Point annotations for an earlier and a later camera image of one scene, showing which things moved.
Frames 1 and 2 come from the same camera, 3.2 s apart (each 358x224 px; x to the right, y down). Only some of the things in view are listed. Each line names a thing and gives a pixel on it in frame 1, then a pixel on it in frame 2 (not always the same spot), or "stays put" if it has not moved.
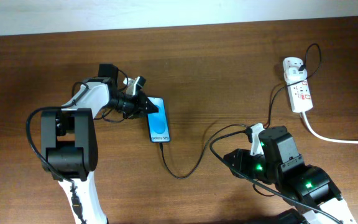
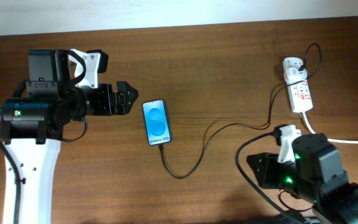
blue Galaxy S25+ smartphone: x=158 y=123 stays put
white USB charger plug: x=293 y=74 stays put
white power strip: x=299 y=94 stays put
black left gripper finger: x=150 y=107 -> x=125 y=98
